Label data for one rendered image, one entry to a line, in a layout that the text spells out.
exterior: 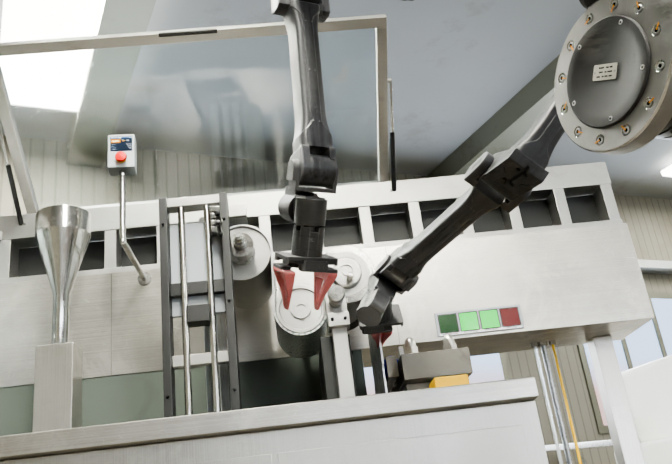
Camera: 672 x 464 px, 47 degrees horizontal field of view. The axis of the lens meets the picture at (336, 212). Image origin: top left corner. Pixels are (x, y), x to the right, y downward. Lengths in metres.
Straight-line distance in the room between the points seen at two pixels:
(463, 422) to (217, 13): 2.63
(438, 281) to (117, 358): 0.93
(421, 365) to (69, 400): 0.83
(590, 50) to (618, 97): 0.09
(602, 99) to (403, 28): 3.03
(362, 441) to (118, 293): 1.00
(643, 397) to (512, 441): 2.64
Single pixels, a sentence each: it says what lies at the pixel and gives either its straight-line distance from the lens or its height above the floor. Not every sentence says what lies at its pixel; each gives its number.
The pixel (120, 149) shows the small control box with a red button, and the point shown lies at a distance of 2.12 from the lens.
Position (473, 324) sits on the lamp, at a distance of 2.25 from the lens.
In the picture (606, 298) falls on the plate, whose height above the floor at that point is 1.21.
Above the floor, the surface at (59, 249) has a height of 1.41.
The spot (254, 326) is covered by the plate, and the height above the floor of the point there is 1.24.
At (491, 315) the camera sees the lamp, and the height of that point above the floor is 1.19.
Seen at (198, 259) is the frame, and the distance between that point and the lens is 1.84.
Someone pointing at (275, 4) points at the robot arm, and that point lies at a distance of 1.55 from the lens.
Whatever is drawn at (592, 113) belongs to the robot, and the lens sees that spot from 1.04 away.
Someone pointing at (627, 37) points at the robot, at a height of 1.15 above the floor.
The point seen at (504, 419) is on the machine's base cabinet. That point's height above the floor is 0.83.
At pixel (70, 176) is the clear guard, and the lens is 2.42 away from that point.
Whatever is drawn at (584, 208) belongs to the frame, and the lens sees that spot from 2.57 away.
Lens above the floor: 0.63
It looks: 24 degrees up
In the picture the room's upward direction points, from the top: 7 degrees counter-clockwise
